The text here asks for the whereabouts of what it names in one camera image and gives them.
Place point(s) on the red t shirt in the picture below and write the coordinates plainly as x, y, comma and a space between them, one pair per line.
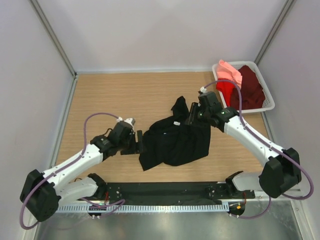
226, 87

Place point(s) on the maroon t shirt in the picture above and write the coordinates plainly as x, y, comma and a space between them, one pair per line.
252, 95

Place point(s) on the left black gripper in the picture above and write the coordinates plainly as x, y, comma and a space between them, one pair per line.
137, 147

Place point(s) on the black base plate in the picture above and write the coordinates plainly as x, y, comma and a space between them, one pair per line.
169, 191

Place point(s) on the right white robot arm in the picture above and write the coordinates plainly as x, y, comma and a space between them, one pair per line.
280, 172

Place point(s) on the right aluminium frame post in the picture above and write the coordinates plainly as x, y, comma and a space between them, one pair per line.
280, 19

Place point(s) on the aluminium frame post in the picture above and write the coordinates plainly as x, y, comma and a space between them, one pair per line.
280, 19
52, 35

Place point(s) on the left aluminium frame post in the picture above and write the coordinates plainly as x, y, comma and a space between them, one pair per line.
52, 35

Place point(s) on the white slotted cable duct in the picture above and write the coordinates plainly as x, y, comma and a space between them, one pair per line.
87, 208

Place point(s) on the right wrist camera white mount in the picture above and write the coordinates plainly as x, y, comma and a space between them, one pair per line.
202, 90

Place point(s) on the black t shirt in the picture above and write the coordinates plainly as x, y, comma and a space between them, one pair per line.
172, 142

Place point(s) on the pink t shirt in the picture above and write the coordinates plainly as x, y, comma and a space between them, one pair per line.
225, 70

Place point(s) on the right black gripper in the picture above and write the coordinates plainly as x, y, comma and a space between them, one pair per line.
194, 108

